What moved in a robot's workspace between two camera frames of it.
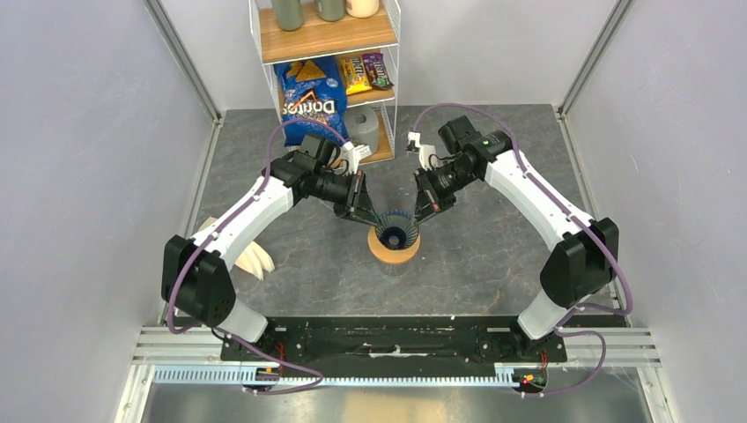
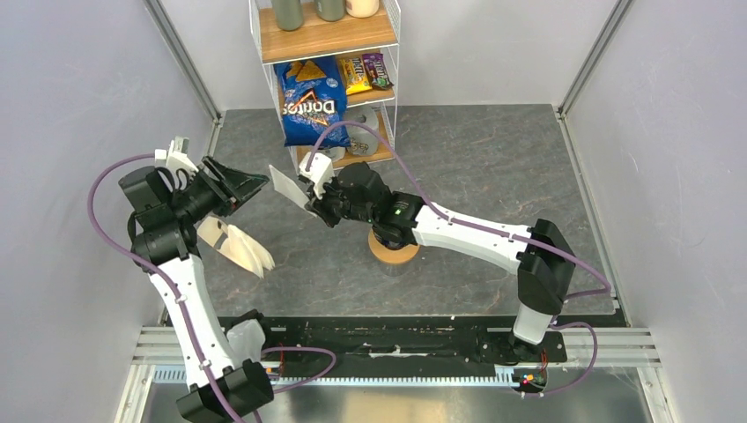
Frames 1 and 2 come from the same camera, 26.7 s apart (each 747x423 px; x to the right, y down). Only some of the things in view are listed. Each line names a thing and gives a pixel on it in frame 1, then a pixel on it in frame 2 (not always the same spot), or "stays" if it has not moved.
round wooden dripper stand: x=388 y=255 stays
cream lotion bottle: x=362 y=9 stays
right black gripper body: x=440 y=184 to x=334 y=205
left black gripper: x=363 y=208 to x=240 y=185
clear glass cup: x=395 y=270 stays
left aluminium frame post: x=185 y=60 stays
